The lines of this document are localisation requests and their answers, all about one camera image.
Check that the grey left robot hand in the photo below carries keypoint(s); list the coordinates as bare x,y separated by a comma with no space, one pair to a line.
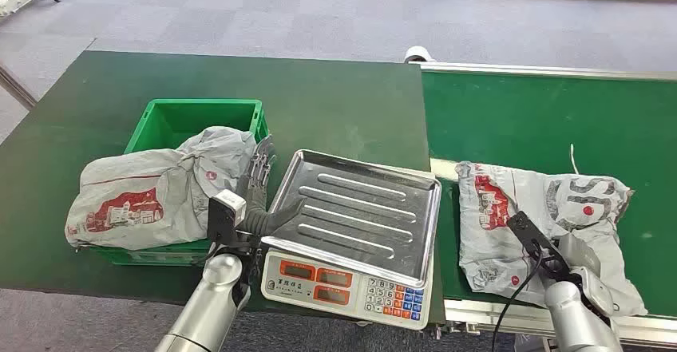
256,209

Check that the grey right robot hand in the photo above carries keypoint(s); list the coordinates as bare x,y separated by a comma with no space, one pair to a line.
579,252

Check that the grey package with house print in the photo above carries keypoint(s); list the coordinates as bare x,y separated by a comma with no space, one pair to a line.
143,196

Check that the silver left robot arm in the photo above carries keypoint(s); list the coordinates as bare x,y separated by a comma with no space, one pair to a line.
211,307

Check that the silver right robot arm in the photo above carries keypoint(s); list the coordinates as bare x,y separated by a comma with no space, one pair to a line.
574,318

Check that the white conveyor end roller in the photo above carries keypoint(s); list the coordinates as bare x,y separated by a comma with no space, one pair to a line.
418,53

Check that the white electronic scale, steel pan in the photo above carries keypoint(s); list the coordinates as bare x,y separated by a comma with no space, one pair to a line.
359,212

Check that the green plastic crate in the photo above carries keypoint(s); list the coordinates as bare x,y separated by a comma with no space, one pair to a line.
174,119

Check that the grey metal bar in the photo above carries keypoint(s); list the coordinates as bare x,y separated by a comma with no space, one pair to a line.
16,88

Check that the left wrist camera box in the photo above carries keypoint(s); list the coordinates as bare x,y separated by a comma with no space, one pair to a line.
225,215

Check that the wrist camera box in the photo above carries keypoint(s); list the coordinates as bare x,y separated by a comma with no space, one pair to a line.
531,236
225,215

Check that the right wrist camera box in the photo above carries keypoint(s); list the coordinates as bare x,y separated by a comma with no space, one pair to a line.
531,236

